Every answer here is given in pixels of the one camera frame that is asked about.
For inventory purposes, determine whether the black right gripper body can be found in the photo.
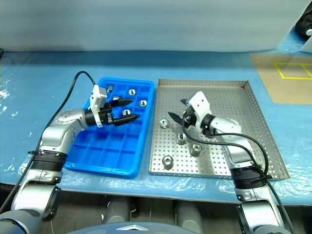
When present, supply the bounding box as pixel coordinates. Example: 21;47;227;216
181;107;202;129

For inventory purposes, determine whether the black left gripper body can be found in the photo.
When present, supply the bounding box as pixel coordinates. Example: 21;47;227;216
98;102;117;127

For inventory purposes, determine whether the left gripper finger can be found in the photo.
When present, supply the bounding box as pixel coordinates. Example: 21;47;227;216
107;98;136;107
113;114;140;127

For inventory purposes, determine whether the blue compartment tray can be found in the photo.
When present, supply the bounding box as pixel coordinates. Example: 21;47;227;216
63;77;157;180

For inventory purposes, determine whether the perforated metal tray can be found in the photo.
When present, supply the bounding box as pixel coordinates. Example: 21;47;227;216
148;78;291;182

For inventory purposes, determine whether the white backdrop board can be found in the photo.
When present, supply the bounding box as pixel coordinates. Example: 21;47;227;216
0;0;308;53

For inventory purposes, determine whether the grey rounded cylinder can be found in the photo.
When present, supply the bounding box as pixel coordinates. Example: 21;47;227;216
174;200;206;234
105;197;134;224

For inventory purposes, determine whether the brown flat mat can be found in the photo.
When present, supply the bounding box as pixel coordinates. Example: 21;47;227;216
250;53;312;106

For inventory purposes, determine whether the blue-grey robot torso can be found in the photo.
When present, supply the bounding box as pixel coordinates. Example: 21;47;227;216
79;220;186;234

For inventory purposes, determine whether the white device base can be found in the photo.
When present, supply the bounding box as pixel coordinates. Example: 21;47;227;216
299;36;312;53

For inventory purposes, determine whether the black rubber wheel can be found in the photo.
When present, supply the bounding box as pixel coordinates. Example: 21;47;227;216
295;4;312;39

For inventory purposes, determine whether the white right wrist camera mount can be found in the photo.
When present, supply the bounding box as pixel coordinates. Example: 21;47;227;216
187;91;212;120

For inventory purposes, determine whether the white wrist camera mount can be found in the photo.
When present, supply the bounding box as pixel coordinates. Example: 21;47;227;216
88;85;108;128
187;91;212;120

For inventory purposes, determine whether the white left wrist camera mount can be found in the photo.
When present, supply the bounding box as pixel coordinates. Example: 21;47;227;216
88;85;108;128

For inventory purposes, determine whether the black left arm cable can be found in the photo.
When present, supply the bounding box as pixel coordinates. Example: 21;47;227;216
0;70;98;215

